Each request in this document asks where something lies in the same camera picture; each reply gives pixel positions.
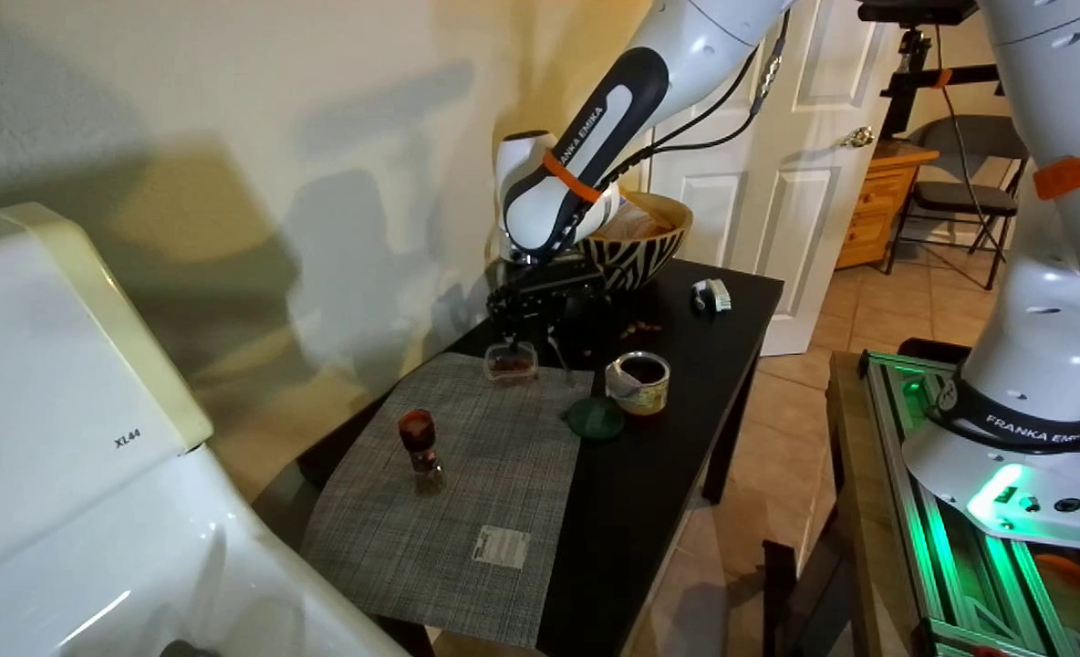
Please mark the clear plastic container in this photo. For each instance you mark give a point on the clear plastic container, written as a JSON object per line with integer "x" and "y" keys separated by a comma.
{"x": 514, "y": 362}

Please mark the green can lid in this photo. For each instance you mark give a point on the green can lid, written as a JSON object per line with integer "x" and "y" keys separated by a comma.
{"x": 598, "y": 421}

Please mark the metal spoon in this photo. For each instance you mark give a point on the metal spoon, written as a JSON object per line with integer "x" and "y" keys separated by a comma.
{"x": 560, "y": 356}

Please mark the aluminium frame robot table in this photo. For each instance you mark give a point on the aluminium frame robot table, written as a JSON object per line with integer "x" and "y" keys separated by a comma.
{"x": 966, "y": 569}

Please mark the black table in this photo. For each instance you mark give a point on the black table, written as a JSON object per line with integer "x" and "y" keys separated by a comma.
{"x": 686, "y": 423}

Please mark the brown coffee beans pile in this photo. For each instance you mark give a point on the brown coffee beans pile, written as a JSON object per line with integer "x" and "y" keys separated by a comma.
{"x": 514, "y": 356}

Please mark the white gas stove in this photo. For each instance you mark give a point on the white gas stove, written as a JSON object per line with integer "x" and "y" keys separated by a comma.
{"x": 66, "y": 423}

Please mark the metal door knob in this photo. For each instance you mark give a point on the metal door knob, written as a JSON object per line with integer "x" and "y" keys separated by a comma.
{"x": 859, "y": 135}

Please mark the spilled coffee beans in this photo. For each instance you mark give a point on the spilled coffee beans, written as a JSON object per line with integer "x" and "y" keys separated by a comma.
{"x": 641, "y": 330}

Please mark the black camera stand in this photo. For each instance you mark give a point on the black camera stand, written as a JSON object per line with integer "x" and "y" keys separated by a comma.
{"x": 919, "y": 58}

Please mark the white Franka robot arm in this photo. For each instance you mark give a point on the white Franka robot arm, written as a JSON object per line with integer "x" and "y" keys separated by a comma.
{"x": 1054, "y": 304}

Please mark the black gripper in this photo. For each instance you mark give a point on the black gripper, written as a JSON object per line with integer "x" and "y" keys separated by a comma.
{"x": 551, "y": 277}

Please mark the small bowl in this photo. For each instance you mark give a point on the small bowl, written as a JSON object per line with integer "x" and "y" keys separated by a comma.
{"x": 714, "y": 297}

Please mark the grey woven placemat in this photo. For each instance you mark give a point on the grey woven placemat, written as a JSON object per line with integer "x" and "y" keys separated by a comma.
{"x": 469, "y": 485}

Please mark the grey folding chair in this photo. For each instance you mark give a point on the grey folding chair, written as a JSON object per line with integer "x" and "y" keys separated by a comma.
{"x": 966, "y": 182}

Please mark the small dark pepper grinder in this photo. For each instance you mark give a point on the small dark pepper grinder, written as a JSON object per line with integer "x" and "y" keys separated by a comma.
{"x": 421, "y": 455}

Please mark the small white card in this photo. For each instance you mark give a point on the small white card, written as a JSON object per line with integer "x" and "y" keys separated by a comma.
{"x": 497, "y": 546}

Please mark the white panel door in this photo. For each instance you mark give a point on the white panel door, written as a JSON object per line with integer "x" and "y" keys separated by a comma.
{"x": 797, "y": 182}

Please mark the wooden dresser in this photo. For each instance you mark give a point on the wooden dresser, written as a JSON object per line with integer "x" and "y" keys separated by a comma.
{"x": 882, "y": 204}

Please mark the zebra pattern wooden bowl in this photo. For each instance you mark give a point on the zebra pattern wooden bowl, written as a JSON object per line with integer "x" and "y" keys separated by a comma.
{"x": 635, "y": 248}

